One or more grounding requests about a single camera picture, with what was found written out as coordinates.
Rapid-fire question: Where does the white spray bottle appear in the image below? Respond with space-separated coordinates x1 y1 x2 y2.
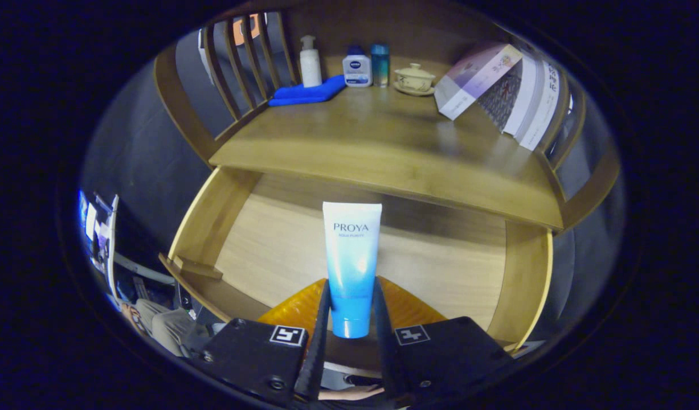
300 35 323 88

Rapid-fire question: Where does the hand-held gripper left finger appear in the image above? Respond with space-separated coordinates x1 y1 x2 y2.
198 278 332 407

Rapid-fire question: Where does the beige lidded teacup with saucer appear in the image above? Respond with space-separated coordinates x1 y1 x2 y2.
393 63 436 97

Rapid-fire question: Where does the wooden countertop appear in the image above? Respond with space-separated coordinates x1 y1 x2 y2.
209 54 566 231

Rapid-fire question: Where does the white lotion bottle blue cap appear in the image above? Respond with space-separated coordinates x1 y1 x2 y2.
342 46 373 88

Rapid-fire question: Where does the blue folded cloth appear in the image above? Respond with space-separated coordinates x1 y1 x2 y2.
268 75 348 107

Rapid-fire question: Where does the person's leg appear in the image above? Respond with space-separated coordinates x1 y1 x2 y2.
133 298 199 359

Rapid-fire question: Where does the wooden cabinet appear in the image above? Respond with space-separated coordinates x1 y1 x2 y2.
153 0 622 235

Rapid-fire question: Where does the white frame equipment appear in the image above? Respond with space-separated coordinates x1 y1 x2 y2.
79 191 120 300

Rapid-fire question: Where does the thin white book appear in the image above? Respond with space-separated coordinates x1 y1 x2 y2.
502 54 547 138

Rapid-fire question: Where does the blue white cream tube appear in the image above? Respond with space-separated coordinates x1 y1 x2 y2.
322 202 383 339

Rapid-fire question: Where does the thick white book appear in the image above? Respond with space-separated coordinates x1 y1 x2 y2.
517 61 562 152

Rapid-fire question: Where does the dark patterned book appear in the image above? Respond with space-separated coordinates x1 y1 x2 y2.
477 68 524 133

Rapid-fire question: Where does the wooden drawer with black knob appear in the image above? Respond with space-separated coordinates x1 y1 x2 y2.
158 165 555 355

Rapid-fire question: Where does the purple white book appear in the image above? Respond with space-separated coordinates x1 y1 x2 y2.
434 43 524 121

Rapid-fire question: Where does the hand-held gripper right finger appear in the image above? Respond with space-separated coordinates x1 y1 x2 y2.
372 276 515 408

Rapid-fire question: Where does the teal bottle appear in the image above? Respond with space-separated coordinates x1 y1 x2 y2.
371 44 390 88

